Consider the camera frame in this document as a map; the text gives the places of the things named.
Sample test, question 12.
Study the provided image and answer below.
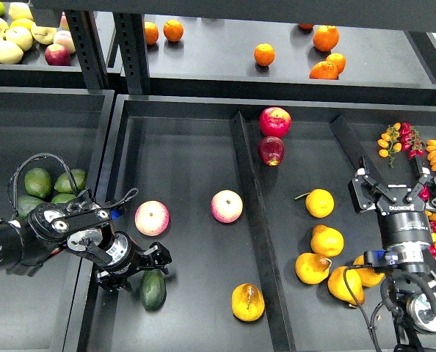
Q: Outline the pink apple left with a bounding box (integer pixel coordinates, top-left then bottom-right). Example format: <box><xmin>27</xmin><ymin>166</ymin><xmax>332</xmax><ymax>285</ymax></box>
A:
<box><xmin>134</xmin><ymin>200</ymin><xmax>170</xmax><ymax>237</ymax></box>

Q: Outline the dark green avocado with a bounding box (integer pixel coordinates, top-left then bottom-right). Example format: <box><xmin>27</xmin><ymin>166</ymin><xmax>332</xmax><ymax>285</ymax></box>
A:
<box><xmin>139</xmin><ymin>269</ymin><xmax>166</xmax><ymax>311</ymax></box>

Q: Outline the large orange upper right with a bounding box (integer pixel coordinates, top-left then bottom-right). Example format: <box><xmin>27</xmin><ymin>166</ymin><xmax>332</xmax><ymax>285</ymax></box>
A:
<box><xmin>313</xmin><ymin>25</ymin><xmax>340</xmax><ymax>52</ymax></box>

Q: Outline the black tray divider left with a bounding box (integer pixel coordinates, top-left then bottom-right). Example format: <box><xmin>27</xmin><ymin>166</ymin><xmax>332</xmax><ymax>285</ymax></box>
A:
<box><xmin>229</xmin><ymin>111</ymin><xmax>296</xmax><ymax>351</ymax></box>

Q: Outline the red chili pepper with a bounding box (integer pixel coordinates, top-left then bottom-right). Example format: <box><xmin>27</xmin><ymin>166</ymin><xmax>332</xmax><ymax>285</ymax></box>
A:
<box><xmin>418</xmin><ymin>185</ymin><xmax>430</xmax><ymax>202</ymax></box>

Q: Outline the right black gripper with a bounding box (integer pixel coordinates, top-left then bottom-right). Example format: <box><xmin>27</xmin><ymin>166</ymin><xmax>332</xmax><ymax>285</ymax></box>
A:
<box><xmin>348</xmin><ymin>155</ymin><xmax>436</xmax><ymax>249</ymax></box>

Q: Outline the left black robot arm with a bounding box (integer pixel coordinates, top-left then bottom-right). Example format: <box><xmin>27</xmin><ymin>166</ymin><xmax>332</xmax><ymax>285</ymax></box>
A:
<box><xmin>0</xmin><ymin>153</ymin><xmax>172</xmax><ymax>291</ymax></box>

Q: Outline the green avocado top right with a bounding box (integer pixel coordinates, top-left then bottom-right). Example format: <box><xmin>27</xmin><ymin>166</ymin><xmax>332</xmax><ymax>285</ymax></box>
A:
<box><xmin>54</xmin><ymin>169</ymin><xmax>87</xmax><ymax>194</ymax></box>

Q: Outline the pink apple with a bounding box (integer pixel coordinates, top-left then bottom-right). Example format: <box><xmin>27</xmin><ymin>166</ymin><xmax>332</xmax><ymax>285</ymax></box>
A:
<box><xmin>134</xmin><ymin>200</ymin><xmax>170</xmax><ymax>237</ymax></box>
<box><xmin>211</xmin><ymin>190</ymin><xmax>243</xmax><ymax>224</ymax></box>

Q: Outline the black upper shelf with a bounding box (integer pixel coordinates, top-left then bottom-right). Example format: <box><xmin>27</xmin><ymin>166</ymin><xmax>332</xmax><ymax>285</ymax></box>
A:
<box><xmin>147</xmin><ymin>17</ymin><xmax>436</xmax><ymax>106</ymax></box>

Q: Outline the dark red apple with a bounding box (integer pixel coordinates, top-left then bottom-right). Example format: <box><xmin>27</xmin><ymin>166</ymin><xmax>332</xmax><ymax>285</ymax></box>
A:
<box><xmin>258</xmin><ymin>136</ymin><xmax>285</xmax><ymax>166</ymax></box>

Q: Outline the red apple on shelf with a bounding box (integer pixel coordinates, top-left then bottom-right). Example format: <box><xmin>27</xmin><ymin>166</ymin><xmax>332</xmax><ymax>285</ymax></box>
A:
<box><xmin>45</xmin><ymin>43</ymin><xmax>71</xmax><ymax>66</ymax></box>

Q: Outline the red cherry tomato cluster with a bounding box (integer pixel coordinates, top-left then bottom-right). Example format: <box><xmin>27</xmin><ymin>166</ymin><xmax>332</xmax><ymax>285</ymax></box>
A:
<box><xmin>399</xmin><ymin>122</ymin><xmax>424</xmax><ymax>159</ymax></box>

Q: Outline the yellow pear with stem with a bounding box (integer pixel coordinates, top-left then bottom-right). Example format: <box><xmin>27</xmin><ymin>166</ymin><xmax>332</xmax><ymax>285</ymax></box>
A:
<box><xmin>231</xmin><ymin>283</ymin><xmax>265</xmax><ymax>322</ymax></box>

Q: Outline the large black centre tray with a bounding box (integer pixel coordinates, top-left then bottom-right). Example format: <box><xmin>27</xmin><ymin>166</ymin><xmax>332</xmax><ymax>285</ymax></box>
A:
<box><xmin>79</xmin><ymin>95</ymin><xmax>436</xmax><ymax>351</ymax></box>

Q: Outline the yellow pear middle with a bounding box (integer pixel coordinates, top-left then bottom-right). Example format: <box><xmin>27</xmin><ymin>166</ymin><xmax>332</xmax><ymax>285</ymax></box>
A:
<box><xmin>310</xmin><ymin>224</ymin><xmax>344</xmax><ymax>257</ymax></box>

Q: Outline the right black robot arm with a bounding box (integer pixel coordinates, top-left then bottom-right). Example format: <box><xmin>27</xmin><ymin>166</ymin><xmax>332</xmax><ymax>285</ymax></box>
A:
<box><xmin>348</xmin><ymin>155</ymin><xmax>436</xmax><ymax>351</ymax></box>

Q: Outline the yellow pear right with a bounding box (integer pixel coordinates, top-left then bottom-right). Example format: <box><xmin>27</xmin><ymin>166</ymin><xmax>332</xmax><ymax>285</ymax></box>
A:
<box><xmin>353</xmin><ymin>254</ymin><xmax>385</xmax><ymax>287</ymax></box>

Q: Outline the pink peach on shelf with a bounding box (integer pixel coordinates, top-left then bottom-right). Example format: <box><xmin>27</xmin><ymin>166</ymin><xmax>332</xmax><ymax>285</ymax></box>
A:
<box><xmin>53</xmin><ymin>30</ymin><xmax>76</xmax><ymax>54</ymax></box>

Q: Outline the black left tray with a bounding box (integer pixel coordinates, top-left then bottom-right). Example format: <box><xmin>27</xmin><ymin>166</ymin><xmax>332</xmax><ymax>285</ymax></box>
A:
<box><xmin>0</xmin><ymin>87</ymin><xmax>114</xmax><ymax>351</ymax></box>

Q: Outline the orange front right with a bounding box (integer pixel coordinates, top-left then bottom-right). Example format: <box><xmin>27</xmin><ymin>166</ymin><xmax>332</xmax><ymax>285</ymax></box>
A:
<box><xmin>309</xmin><ymin>61</ymin><xmax>339</xmax><ymax>80</ymax></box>

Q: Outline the orange centre shelf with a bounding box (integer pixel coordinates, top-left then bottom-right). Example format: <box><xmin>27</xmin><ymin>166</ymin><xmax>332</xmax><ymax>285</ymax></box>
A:
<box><xmin>253</xmin><ymin>43</ymin><xmax>276</xmax><ymax>67</ymax></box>

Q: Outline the orange cherry tomato vine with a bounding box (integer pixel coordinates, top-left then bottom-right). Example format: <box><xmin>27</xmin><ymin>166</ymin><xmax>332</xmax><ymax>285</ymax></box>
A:
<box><xmin>377</xmin><ymin>122</ymin><xmax>402</xmax><ymax>168</ymax></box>

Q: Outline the pink apple centre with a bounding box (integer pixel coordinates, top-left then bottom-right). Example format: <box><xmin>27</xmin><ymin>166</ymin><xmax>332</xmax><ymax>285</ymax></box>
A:
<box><xmin>211</xmin><ymin>190</ymin><xmax>243</xmax><ymax>224</ymax></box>

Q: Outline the black shelf upright post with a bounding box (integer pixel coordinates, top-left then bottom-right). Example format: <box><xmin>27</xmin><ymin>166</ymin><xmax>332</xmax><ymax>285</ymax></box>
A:
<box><xmin>113</xmin><ymin>12</ymin><xmax>150</xmax><ymax>95</ymax></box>

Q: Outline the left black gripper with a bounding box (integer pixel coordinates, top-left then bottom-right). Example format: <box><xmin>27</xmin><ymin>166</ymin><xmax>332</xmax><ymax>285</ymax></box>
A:
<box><xmin>95</xmin><ymin>232</ymin><xmax>172</xmax><ymax>293</ymax></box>

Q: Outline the small orange right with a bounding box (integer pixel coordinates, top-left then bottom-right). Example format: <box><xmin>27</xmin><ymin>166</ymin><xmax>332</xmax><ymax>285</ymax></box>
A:
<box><xmin>326</xmin><ymin>53</ymin><xmax>346</xmax><ymax>74</ymax></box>

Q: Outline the yellow pear bottom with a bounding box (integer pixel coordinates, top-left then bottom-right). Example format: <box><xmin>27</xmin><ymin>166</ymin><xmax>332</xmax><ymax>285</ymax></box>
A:
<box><xmin>327</xmin><ymin>266</ymin><xmax>365</xmax><ymax>306</ymax></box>

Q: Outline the bright red apple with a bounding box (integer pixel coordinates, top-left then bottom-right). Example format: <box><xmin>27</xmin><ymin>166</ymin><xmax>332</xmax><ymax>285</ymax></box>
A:
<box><xmin>259</xmin><ymin>107</ymin><xmax>291</xmax><ymax>138</ymax></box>

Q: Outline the yellow pear lower left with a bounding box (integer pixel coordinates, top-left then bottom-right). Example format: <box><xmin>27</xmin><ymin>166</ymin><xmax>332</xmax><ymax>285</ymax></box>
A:
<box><xmin>295</xmin><ymin>252</ymin><xmax>332</xmax><ymax>285</ymax></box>

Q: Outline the yellow pear with twig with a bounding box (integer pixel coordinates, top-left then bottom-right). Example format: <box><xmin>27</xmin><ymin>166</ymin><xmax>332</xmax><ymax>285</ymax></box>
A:
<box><xmin>294</xmin><ymin>188</ymin><xmax>335</xmax><ymax>219</ymax></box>

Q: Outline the green avocado pile middle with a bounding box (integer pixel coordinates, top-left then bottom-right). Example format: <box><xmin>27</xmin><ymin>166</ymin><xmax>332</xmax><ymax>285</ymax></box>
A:
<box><xmin>51</xmin><ymin>193</ymin><xmax>76</xmax><ymax>204</ymax></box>

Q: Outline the orange far left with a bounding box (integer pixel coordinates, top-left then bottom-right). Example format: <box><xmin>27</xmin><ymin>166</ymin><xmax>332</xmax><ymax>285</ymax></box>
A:
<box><xmin>144</xmin><ymin>21</ymin><xmax>159</xmax><ymax>45</ymax></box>

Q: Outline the green avocado lower right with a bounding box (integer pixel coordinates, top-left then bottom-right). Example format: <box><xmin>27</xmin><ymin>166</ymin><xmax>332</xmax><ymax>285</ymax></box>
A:
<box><xmin>17</xmin><ymin>195</ymin><xmax>44</xmax><ymax>219</ymax></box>

